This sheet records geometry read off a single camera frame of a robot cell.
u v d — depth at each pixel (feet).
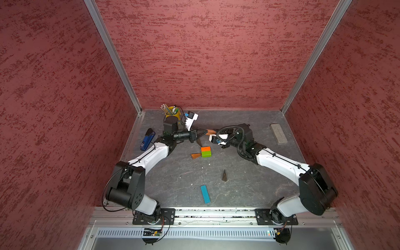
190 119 2.38
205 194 2.65
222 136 2.31
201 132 2.54
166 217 2.44
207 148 3.19
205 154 3.11
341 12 2.38
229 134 2.43
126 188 1.43
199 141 3.31
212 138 2.23
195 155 3.09
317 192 1.41
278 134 3.39
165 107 3.26
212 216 2.50
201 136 2.50
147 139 3.25
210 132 2.54
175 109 3.51
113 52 2.87
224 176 2.80
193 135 2.36
